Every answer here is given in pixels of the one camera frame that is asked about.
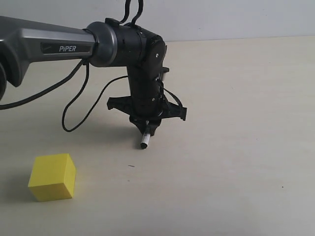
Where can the yellow foam cube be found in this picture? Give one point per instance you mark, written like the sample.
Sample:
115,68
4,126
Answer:
52,177

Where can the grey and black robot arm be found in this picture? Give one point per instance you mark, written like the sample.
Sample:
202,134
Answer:
100,44

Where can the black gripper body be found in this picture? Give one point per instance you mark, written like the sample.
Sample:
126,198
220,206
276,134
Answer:
147,109

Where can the black and white marker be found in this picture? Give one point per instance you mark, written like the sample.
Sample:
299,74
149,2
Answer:
146,136

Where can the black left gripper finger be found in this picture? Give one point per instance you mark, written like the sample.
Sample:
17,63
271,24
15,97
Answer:
140,124

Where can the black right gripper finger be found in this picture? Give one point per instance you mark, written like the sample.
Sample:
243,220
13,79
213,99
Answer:
151,128

